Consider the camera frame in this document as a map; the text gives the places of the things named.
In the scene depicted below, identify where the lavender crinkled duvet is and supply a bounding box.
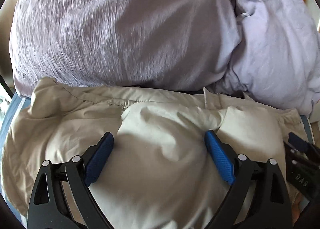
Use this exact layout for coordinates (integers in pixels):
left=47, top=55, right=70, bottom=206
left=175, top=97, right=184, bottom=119
left=9, top=0, right=319, bottom=115

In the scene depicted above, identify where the cream puffer jacket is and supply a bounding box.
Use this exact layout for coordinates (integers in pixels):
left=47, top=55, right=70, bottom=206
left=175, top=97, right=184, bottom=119
left=1, top=78, right=306, bottom=228

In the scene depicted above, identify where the blue white striped bedsheet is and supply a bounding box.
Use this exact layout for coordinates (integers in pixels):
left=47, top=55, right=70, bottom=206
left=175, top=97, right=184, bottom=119
left=1, top=93, right=30, bottom=228

